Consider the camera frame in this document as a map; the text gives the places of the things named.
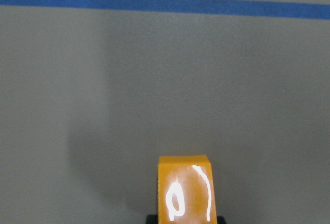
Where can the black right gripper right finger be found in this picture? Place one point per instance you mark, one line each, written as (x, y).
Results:
(221, 220)

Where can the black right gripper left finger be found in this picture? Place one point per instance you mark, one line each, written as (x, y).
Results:
(151, 219)

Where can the orange trapezoid block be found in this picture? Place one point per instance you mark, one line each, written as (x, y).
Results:
(185, 190)

